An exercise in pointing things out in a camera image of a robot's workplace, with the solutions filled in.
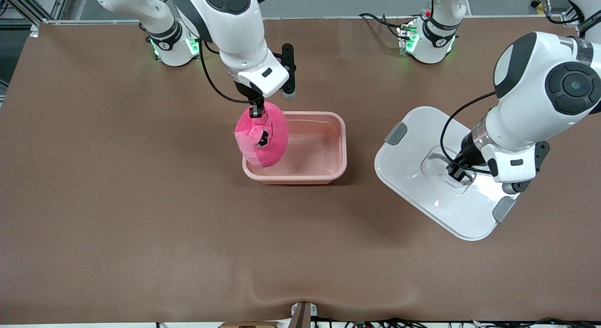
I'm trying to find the white box lid grey latches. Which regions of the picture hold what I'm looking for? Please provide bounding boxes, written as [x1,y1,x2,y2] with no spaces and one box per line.
[374,106,519,242]

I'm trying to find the black left arm base cable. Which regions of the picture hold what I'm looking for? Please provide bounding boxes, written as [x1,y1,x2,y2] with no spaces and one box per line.
[359,12,415,41]

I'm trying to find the pink plastic box base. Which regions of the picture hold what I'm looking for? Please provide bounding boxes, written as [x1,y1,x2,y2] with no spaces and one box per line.
[242,111,348,185]

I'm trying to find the front camera mount bracket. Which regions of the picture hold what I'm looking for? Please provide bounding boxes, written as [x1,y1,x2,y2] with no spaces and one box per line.
[290,301,318,328]

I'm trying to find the brown table mat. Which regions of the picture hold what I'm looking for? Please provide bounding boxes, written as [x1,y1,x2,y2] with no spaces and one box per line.
[0,17,601,325]

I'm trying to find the aluminium frame post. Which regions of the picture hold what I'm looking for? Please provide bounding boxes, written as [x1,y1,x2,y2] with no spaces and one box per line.
[0,0,71,26]

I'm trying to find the pink plush toy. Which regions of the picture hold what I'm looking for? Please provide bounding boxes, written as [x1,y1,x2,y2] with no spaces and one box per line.
[234,102,290,168]

